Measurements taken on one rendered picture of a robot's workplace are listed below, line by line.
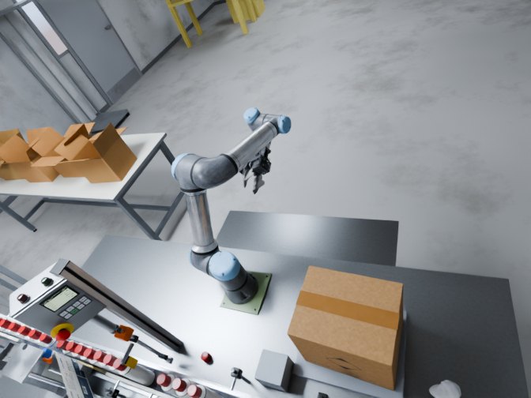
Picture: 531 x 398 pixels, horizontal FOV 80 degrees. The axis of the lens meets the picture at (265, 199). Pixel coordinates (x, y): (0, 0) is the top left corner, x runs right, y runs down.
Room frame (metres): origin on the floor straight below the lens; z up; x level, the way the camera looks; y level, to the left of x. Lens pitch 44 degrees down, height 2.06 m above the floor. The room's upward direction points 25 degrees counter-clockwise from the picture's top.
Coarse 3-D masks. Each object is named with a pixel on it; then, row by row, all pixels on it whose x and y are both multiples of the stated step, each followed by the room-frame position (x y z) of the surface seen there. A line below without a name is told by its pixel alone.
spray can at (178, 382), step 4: (176, 380) 0.44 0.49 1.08; (180, 380) 0.44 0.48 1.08; (184, 380) 0.45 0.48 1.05; (188, 380) 0.45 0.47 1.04; (172, 384) 0.44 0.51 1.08; (176, 384) 0.43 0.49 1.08; (180, 384) 0.43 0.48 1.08; (184, 384) 0.43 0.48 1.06; (188, 384) 0.43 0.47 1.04; (192, 384) 0.44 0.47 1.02; (196, 384) 0.45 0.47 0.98; (172, 388) 0.42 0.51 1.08; (176, 388) 0.42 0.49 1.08; (180, 388) 0.42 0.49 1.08; (184, 388) 0.42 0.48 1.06; (176, 392) 0.42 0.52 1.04; (180, 392) 0.42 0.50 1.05; (184, 392) 0.41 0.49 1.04; (184, 396) 0.41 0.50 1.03; (188, 396) 0.41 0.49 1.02
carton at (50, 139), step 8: (48, 128) 2.91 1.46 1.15; (72, 128) 2.95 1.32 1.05; (80, 128) 2.64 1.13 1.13; (88, 128) 2.80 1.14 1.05; (40, 136) 2.83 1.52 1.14; (48, 136) 2.86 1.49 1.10; (56, 136) 2.89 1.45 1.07; (64, 136) 2.92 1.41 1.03; (72, 136) 2.56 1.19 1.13; (88, 136) 2.71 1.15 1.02; (32, 144) 2.75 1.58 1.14; (40, 144) 2.78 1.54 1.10; (48, 144) 2.81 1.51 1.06; (56, 144) 2.84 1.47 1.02; (64, 144) 2.48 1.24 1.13; (40, 152) 2.72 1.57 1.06; (48, 152) 2.75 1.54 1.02; (56, 152) 2.79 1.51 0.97; (40, 160) 2.63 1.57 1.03; (48, 160) 2.56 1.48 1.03; (56, 160) 2.49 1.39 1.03; (64, 160) 2.56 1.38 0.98; (56, 168) 2.68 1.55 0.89; (64, 168) 2.62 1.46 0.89; (72, 168) 2.56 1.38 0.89; (64, 176) 2.69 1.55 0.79; (72, 176) 2.62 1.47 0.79; (80, 176) 2.57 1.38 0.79
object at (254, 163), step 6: (264, 150) 1.15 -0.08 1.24; (270, 150) 1.16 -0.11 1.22; (258, 156) 1.12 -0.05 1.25; (264, 156) 1.12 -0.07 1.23; (252, 162) 1.14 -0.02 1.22; (258, 162) 1.08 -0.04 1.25; (264, 162) 1.10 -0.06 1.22; (270, 162) 1.11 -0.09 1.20; (252, 168) 1.10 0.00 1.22; (258, 168) 1.09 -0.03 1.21; (264, 168) 1.07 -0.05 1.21; (258, 174) 1.10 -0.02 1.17; (264, 174) 1.08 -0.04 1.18
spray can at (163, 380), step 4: (160, 376) 0.48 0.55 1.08; (164, 376) 0.47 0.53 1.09; (168, 376) 0.48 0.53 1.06; (172, 376) 0.48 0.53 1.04; (156, 380) 0.47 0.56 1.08; (160, 380) 0.46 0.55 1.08; (164, 380) 0.46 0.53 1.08; (168, 380) 0.46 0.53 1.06; (172, 380) 0.46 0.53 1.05; (160, 384) 0.45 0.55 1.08; (164, 384) 0.45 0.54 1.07; (168, 384) 0.45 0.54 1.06; (164, 388) 0.45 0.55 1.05; (168, 388) 0.45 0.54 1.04; (168, 392) 0.45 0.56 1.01; (172, 392) 0.44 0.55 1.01; (180, 396) 0.44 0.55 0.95
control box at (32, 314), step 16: (48, 272) 0.71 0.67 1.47; (32, 288) 0.68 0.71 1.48; (48, 288) 0.65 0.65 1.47; (16, 304) 0.65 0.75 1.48; (32, 304) 0.63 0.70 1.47; (96, 304) 0.66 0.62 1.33; (16, 320) 0.61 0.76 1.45; (32, 320) 0.61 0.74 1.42; (48, 320) 0.62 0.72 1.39; (64, 320) 0.63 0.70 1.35; (80, 320) 0.64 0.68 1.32
